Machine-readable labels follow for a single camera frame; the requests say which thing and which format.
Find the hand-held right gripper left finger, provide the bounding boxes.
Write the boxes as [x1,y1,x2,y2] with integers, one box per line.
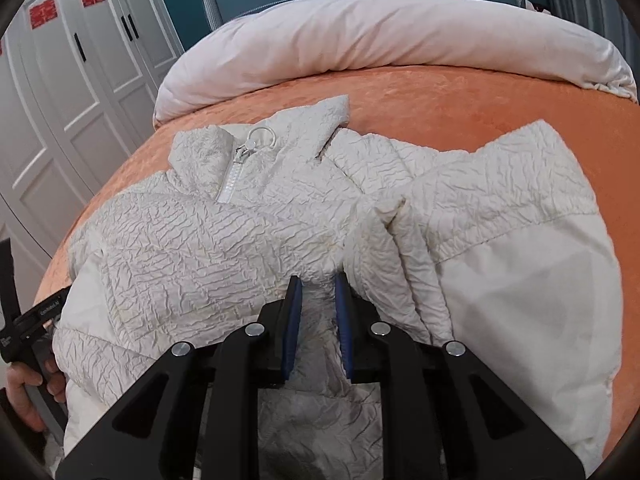
[55,275,304,480]

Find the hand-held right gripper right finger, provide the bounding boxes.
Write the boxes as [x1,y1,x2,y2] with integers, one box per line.
[334,272,586,480]

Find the white puffer jacket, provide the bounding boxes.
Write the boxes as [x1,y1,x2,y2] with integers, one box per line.
[42,95,623,480]

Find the person's left hand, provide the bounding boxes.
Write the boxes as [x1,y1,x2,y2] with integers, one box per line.
[5,359,69,434]

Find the white panelled wardrobe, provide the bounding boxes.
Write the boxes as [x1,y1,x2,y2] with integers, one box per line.
[0,0,186,281]

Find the bed with orange cover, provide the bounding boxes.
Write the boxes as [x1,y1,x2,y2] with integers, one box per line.
[32,62,640,441]

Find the pale pink duvet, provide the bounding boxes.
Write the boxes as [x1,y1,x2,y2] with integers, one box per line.
[152,0,638,123]

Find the grey curtain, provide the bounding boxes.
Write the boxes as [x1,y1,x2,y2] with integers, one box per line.
[540,0,640,76]

